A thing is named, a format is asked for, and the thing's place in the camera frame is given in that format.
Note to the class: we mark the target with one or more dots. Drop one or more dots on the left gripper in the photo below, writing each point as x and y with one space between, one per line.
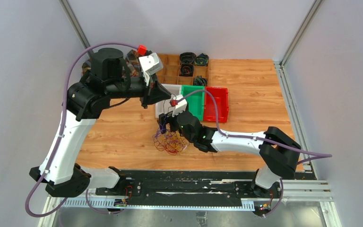
156 92

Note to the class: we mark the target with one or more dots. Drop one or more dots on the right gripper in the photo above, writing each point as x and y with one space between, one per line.
164 119

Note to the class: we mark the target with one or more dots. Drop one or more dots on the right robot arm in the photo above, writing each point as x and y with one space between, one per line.
278 151

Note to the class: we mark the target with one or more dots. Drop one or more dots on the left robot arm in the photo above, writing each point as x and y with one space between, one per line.
108 78

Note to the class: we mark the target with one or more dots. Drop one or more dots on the white plastic bin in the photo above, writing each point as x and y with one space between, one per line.
162 106

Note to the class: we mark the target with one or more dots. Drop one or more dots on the wooden compartment tray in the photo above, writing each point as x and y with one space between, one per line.
170 72

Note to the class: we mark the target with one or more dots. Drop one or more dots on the green plastic bin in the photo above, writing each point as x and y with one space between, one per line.
196 101

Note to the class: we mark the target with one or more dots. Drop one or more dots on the rolled orange spotted tie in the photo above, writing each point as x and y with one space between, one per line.
186 70

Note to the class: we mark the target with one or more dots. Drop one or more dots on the rolled green patterned tie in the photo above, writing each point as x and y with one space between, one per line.
200 81

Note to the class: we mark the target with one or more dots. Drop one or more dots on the rolled dark tie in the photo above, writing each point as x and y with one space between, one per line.
187 57

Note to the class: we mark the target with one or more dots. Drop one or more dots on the plaid cloth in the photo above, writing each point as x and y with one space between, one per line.
131 59

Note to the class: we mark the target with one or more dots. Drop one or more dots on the rolled teal yellow tie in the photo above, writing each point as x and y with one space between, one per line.
201 60

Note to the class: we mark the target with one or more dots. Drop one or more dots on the red plastic bin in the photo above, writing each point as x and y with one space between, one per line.
221 97

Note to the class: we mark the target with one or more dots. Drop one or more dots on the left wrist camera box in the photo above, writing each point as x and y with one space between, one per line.
150 64

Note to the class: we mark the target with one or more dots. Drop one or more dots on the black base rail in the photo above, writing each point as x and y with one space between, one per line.
182 190

